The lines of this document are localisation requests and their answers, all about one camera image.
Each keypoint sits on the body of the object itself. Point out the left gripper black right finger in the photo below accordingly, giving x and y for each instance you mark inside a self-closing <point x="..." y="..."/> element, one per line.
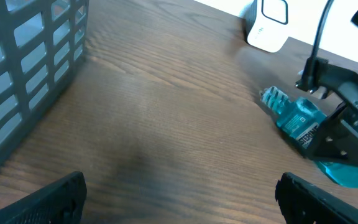
<point x="303" y="202"/>

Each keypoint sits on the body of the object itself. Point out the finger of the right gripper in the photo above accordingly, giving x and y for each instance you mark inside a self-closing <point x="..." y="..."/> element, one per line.
<point x="336" y="139"/>

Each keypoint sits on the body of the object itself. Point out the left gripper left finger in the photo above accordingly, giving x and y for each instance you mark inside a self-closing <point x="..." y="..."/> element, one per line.
<point x="60" y="202"/>

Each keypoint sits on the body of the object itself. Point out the blue Listerine mouthwash bottle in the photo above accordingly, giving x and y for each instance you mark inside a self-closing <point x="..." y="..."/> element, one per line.
<point x="299" y="120"/>

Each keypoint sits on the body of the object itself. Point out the white barcode scanner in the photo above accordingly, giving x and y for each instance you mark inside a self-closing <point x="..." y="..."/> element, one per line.
<point x="267" y="24"/>

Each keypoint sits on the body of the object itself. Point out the grey plastic shopping basket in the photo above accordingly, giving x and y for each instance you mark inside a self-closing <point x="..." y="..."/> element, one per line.
<point x="41" y="46"/>

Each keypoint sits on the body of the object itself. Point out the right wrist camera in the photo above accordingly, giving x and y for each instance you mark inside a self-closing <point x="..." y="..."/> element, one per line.
<point x="342" y="81"/>

